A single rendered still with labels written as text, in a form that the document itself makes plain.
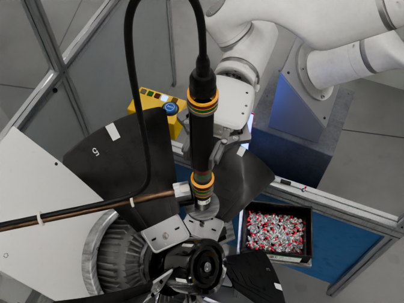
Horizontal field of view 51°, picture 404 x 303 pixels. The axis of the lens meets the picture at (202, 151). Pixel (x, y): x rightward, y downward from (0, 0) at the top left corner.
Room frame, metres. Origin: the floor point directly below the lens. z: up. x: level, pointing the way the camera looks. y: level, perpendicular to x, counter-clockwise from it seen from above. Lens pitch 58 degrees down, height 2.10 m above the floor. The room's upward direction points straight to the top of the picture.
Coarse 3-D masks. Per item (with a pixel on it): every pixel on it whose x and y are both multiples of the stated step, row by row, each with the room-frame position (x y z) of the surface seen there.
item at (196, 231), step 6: (186, 216) 0.39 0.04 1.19; (186, 222) 0.38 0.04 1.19; (192, 222) 0.38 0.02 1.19; (198, 222) 0.38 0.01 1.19; (210, 222) 0.38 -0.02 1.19; (216, 222) 0.38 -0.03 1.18; (222, 222) 0.38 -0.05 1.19; (192, 228) 0.36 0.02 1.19; (198, 228) 0.36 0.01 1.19; (204, 228) 0.36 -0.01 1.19; (210, 228) 0.36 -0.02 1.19; (216, 228) 0.36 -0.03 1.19; (192, 234) 0.35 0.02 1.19; (198, 234) 0.35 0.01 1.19; (204, 234) 0.35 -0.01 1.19; (210, 234) 0.35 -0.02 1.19; (216, 234) 0.35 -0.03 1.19; (216, 240) 0.33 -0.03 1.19
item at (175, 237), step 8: (176, 216) 0.35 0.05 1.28; (160, 224) 0.34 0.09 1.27; (168, 224) 0.34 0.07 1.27; (176, 224) 0.34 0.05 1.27; (184, 224) 0.34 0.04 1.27; (144, 232) 0.33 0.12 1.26; (152, 232) 0.33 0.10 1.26; (160, 232) 0.33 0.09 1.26; (168, 232) 0.33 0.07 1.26; (176, 232) 0.33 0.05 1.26; (184, 232) 0.33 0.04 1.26; (160, 240) 0.31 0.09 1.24; (168, 240) 0.31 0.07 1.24; (176, 240) 0.31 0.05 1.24; (184, 240) 0.31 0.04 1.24; (152, 248) 0.30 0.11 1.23; (160, 248) 0.30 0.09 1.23
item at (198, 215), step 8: (176, 184) 0.37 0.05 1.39; (184, 184) 0.37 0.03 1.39; (176, 192) 0.35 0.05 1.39; (184, 192) 0.35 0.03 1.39; (176, 200) 0.34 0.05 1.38; (184, 200) 0.35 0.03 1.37; (192, 200) 0.35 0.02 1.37; (216, 200) 0.38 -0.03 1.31; (192, 208) 0.35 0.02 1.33; (216, 208) 0.36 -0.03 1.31; (192, 216) 0.34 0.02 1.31; (200, 216) 0.34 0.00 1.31; (208, 216) 0.34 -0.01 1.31
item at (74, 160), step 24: (120, 120) 0.49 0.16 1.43; (144, 120) 0.50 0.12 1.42; (120, 144) 0.45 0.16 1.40; (168, 144) 0.47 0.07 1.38; (72, 168) 0.41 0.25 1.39; (96, 168) 0.41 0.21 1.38; (120, 168) 0.42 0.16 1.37; (144, 168) 0.42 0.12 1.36; (168, 168) 0.43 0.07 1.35; (96, 192) 0.38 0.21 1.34; (120, 192) 0.38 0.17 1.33; (144, 192) 0.38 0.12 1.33; (144, 216) 0.35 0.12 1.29; (168, 216) 0.35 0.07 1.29
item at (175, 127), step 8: (144, 88) 0.88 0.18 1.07; (144, 96) 0.85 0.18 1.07; (152, 96) 0.85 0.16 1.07; (168, 96) 0.85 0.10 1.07; (144, 104) 0.82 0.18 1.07; (152, 104) 0.82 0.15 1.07; (160, 104) 0.82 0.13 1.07; (176, 104) 0.81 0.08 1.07; (184, 104) 0.82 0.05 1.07; (128, 112) 0.80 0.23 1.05; (176, 112) 0.78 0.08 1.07; (168, 120) 0.75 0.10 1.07; (176, 120) 0.76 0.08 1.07; (176, 128) 0.75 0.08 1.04; (176, 136) 0.75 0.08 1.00
